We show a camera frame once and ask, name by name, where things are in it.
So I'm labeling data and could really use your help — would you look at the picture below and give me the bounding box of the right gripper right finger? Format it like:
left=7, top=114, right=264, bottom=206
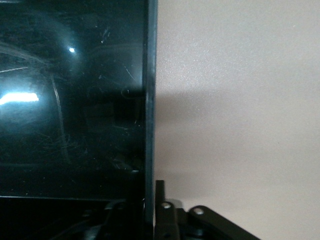
left=154, top=179, right=262, bottom=240

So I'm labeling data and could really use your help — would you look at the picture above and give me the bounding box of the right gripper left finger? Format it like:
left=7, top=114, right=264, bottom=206
left=82, top=199, right=146, bottom=240

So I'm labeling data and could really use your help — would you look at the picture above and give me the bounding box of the black plastic box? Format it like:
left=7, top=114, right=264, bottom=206
left=0, top=0, right=159, bottom=226

